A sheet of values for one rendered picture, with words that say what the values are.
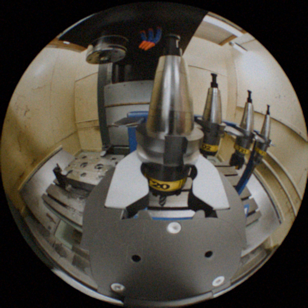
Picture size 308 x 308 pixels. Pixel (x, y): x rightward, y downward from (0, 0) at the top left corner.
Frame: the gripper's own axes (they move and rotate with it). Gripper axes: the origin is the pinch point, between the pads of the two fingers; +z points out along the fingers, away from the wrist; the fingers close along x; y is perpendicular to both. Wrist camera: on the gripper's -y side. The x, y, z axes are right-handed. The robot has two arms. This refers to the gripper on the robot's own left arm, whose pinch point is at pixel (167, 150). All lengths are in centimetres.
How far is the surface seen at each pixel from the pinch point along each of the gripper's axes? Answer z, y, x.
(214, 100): 7.5, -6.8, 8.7
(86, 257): -20, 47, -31
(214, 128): 6.7, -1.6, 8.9
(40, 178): 13, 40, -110
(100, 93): 71, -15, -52
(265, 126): 8.6, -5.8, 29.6
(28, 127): 22, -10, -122
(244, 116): 8.7, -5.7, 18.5
